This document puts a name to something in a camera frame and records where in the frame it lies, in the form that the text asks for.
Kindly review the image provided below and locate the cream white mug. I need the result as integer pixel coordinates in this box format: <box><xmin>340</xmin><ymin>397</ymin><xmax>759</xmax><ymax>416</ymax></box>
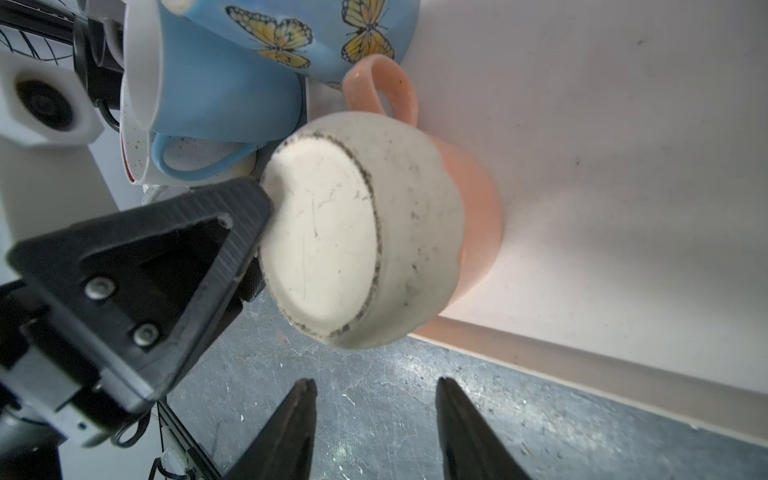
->
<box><xmin>120</xmin><ymin>77</ymin><xmax>256</xmax><ymax>187</ymax></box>

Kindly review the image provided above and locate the light blue mug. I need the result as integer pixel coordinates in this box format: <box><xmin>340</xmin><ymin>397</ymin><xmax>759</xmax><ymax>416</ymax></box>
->
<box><xmin>123</xmin><ymin>1</ymin><xmax>302</xmax><ymax>181</ymax></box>

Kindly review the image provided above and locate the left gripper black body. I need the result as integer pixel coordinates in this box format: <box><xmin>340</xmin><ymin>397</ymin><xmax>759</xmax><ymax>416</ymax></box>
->
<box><xmin>1</xmin><ymin>281</ymin><xmax>151</xmax><ymax>479</ymax></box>

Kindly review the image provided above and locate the orange cream mug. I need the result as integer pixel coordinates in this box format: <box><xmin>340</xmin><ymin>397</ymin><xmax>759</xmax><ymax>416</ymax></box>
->
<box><xmin>258</xmin><ymin>54</ymin><xmax>504</xmax><ymax>349</ymax></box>

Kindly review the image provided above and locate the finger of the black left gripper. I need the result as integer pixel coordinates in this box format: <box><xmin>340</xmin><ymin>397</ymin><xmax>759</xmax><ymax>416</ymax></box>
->
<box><xmin>7</xmin><ymin>178</ymin><xmax>272</xmax><ymax>402</ymax></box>

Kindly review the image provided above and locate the beige plastic tray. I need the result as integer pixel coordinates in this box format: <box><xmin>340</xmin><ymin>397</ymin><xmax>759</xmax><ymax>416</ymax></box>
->
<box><xmin>402</xmin><ymin>1</ymin><xmax>767</xmax><ymax>445</ymax></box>

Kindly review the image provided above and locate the blue butterfly mug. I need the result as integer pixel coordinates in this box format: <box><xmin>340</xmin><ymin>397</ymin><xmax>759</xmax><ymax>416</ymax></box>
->
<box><xmin>163</xmin><ymin>0</ymin><xmax>420</xmax><ymax>89</ymax></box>

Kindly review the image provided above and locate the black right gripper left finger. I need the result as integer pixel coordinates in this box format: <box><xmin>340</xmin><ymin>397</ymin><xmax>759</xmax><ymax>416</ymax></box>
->
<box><xmin>223</xmin><ymin>379</ymin><xmax>317</xmax><ymax>480</ymax></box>

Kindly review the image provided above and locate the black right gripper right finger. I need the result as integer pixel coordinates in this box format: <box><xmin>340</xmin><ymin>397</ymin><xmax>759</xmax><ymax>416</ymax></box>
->
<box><xmin>435</xmin><ymin>377</ymin><xmax>531</xmax><ymax>480</ymax></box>

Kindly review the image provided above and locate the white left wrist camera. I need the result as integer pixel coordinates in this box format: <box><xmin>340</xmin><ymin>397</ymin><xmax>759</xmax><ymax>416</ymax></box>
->
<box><xmin>1</xmin><ymin>51</ymin><xmax>103</xmax><ymax>148</ymax></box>

